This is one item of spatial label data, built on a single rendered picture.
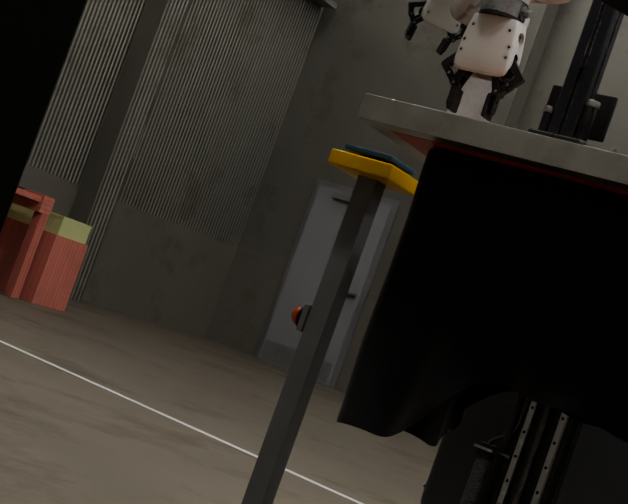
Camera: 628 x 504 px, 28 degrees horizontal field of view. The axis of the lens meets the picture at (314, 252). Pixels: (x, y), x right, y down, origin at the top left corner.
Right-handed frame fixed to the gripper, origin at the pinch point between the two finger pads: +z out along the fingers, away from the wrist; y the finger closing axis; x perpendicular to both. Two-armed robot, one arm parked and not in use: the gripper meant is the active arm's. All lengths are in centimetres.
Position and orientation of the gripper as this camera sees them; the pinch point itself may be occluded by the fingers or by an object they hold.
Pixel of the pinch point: (471, 105)
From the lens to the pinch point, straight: 210.8
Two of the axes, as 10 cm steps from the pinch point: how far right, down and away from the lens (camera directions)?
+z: -3.2, 9.5, -0.4
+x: -4.8, -2.0, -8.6
